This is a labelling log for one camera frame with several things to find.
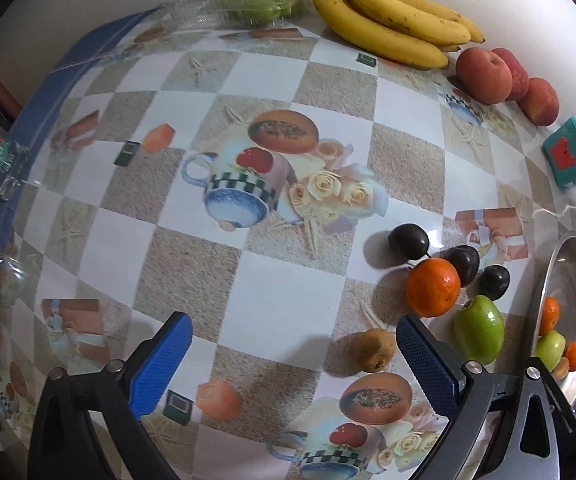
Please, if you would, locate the dark purple plum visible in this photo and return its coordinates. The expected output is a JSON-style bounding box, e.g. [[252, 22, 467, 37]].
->
[[440, 245, 480, 288], [387, 223, 430, 261], [478, 265, 511, 302]]

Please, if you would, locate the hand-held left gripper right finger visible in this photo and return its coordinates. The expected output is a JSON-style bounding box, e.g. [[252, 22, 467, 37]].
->
[[395, 313, 562, 480]]

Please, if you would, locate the printed checkered tablecloth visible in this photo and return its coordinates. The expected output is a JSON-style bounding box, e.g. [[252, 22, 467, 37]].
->
[[0, 5, 576, 480]]

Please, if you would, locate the green jujube fruit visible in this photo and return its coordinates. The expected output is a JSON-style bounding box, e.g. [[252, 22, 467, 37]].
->
[[454, 295, 505, 366], [534, 331, 566, 372]]

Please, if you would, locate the teal box with red apple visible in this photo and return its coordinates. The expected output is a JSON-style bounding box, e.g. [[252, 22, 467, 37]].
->
[[542, 116, 576, 188]]

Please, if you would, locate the pile of small green fruits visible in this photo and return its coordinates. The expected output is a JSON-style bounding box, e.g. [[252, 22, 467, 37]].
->
[[218, 0, 309, 26]]

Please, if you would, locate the red apple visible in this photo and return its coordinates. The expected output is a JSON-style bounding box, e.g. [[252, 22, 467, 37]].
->
[[490, 47, 531, 102], [455, 49, 514, 106], [518, 77, 560, 127]]

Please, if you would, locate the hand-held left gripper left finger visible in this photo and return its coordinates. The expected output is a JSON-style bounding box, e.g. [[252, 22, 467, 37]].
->
[[27, 311, 194, 480]]

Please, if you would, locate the round steel plate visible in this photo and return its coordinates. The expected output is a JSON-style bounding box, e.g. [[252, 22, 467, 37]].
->
[[528, 230, 576, 411]]

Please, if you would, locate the yellow banana bunch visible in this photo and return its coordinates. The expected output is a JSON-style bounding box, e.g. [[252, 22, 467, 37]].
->
[[310, 0, 486, 71]]

